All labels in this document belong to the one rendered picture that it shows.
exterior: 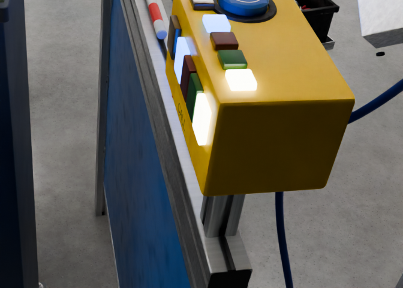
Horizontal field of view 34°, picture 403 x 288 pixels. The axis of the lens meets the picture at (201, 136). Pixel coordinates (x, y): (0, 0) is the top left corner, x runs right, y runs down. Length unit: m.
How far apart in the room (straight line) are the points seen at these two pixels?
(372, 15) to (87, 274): 1.06
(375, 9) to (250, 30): 0.36
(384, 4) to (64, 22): 1.85
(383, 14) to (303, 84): 0.40
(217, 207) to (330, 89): 0.18
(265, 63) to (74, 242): 1.31
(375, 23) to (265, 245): 1.05
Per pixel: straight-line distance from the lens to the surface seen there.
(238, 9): 0.52
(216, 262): 0.60
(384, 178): 2.11
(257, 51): 0.48
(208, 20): 0.50
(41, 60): 2.35
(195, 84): 0.46
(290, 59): 0.48
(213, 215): 0.60
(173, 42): 0.53
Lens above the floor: 1.32
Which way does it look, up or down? 40 degrees down
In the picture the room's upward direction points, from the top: 9 degrees clockwise
